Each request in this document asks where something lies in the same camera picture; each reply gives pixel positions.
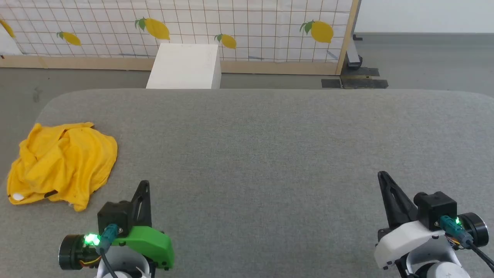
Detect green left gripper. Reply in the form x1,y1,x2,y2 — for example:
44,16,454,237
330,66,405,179
59,180,174,270

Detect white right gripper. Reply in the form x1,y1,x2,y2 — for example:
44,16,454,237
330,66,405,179
374,171,489,269

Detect yellow cartoon face shirt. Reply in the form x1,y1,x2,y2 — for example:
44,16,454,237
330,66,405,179
7,122,118,212

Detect white box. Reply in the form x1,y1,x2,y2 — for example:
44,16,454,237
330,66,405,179
146,43,222,90

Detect lemon print partition panel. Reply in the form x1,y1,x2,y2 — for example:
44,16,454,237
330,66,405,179
0,0,361,76

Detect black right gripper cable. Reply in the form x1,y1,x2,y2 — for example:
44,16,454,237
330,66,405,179
440,215,494,273

